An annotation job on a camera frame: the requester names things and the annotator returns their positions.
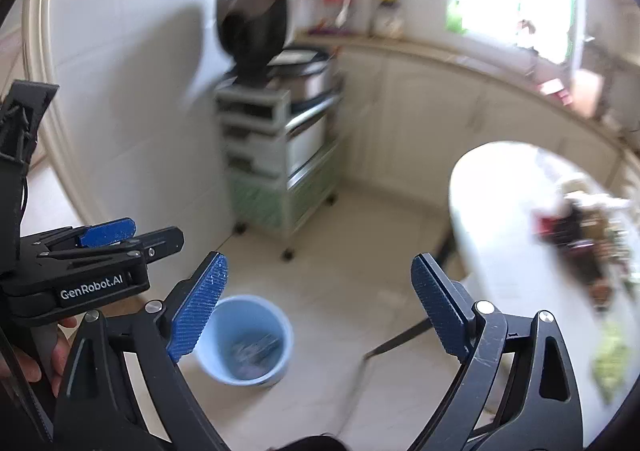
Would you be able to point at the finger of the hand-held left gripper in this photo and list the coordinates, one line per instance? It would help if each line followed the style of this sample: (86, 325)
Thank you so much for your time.
(160, 242)
(107, 232)

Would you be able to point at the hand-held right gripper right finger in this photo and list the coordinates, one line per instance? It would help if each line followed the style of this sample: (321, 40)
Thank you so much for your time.
(440, 303)

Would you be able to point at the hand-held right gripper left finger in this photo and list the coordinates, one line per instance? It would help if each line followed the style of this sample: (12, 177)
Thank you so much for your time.
(197, 311)

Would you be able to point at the blue plastic waste bin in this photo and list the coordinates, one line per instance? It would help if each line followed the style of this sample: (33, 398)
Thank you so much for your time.
(270, 326)

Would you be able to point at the green white plastic packet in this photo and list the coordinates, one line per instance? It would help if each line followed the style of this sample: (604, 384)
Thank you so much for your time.
(612, 361)

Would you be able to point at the person's left hand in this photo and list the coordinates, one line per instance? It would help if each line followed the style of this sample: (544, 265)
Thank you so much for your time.
(25, 365)

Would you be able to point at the black table leg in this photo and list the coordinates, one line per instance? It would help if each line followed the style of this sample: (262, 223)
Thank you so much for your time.
(400, 338)

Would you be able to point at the white rolling storage cart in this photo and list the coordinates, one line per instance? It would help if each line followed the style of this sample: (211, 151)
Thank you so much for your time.
(255, 171)

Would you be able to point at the dark blurred wrapper pile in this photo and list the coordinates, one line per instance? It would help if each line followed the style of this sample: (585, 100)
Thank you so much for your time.
(575, 241)

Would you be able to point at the cream kitchen cabinets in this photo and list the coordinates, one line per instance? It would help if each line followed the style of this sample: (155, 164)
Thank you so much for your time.
(425, 116)

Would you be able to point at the black silver rice cooker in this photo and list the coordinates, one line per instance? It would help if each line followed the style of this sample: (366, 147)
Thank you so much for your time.
(252, 26)

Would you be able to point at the brown cardboard box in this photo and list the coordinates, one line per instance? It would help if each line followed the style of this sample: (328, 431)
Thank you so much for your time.
(585, 91)

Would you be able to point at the small green object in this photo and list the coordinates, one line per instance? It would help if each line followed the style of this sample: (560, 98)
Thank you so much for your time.
(456, 20)

